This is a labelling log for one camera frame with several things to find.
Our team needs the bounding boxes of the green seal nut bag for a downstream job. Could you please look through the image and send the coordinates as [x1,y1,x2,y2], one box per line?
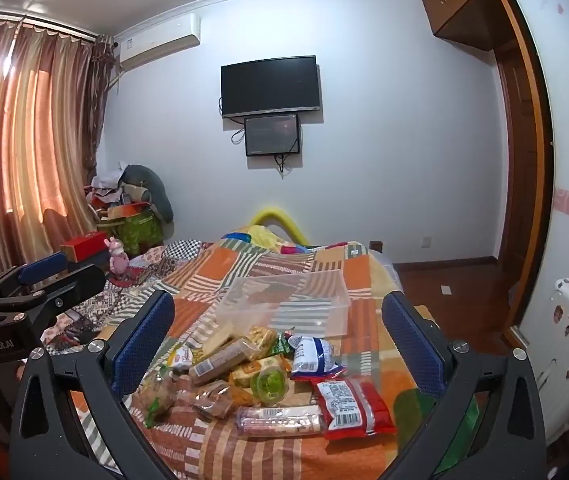
[138,365,182,428]

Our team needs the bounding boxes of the red snack packet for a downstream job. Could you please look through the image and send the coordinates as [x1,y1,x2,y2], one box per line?
[313,377,397,441]

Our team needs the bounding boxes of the clear bag orange snacks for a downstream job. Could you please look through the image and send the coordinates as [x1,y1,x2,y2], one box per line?
[192,380,257,418]

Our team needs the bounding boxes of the brown cracker sleeve packet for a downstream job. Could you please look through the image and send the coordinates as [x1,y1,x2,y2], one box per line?
[188,337,260,386]

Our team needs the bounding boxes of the blue white snack bag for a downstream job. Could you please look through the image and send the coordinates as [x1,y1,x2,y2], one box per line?
[287,335,345,380]

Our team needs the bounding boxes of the pink wafer roll packet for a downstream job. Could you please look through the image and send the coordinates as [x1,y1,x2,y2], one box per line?
[236,405,325,438]

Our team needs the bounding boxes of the green jelly cup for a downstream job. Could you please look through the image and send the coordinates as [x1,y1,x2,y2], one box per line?
[251,366,287,405]

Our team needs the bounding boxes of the clear plastic storage bin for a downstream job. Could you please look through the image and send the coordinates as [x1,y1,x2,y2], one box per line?
[215,270,350,338]

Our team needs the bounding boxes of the yellow biscuit packet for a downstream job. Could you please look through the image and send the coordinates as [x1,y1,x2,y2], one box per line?
[229,356,287,388]

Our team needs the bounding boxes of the red box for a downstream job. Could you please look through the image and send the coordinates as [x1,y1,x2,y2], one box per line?
[60,231,106,263]

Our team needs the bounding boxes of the pink plush toy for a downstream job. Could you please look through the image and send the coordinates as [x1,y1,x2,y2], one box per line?
[104,236,129,276]

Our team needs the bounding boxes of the green storage bag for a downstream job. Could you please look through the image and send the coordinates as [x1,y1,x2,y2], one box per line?
[97,210,163,258]

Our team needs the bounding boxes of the pink orange curtains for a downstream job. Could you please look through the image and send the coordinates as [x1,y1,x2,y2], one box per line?
[0,21,114,272]

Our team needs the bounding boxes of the patchwork striped bed blanket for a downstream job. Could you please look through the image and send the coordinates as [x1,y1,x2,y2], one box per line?
[42,226,435,479]

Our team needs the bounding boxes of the white air conditioner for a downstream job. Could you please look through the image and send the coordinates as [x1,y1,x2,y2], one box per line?
[118,13,201,70]

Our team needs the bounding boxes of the wooden door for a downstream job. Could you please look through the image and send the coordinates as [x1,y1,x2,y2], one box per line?
[495,0,554,330]

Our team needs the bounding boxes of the wooden overhead cabinet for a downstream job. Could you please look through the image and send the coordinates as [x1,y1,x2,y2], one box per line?
[422,0,513,51]

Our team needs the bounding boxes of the small black wall monitor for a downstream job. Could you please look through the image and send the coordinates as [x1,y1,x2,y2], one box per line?
[244,114,301,157]

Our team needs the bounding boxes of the black wall television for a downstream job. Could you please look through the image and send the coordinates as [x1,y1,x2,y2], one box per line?
[220,55,321,118]

